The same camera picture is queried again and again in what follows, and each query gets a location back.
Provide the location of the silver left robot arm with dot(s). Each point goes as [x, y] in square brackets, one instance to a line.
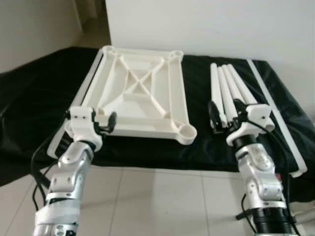
[66, 174]

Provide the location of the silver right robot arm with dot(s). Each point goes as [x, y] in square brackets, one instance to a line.
[258, 172]

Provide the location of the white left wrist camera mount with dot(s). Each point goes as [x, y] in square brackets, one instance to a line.
[81, 125]

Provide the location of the white plastic table leg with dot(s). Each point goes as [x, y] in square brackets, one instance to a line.
[235, 88]
[225, 91]
[215, 93]
[246, 93]

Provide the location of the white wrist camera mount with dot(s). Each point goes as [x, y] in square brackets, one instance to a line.
[256, 118]
[81, 125]

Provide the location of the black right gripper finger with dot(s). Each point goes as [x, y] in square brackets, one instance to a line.
[239, 109]
[214, 114]

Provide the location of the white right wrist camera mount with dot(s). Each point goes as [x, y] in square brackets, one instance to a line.
[256, 118]

